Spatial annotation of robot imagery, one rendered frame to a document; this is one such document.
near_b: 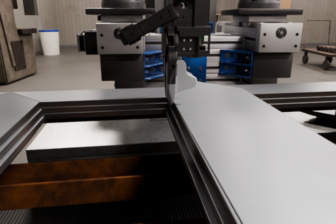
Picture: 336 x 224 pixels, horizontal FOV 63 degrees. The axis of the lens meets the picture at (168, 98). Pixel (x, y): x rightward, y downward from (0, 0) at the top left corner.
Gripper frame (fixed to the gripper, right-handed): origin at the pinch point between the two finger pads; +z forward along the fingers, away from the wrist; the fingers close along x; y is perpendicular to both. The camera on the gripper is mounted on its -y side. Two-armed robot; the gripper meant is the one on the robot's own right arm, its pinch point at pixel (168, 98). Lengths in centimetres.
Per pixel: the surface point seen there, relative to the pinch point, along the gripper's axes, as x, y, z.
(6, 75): 396, -202, 72
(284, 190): -30.8, 7.2, 0.7
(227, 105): -4.0, 11.0, 0.7
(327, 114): 22, 53, 13
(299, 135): -18.8, 16.4, 0.7
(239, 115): -9.9, 11.1, 0.7
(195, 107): -4.4, 4.6, 0.7
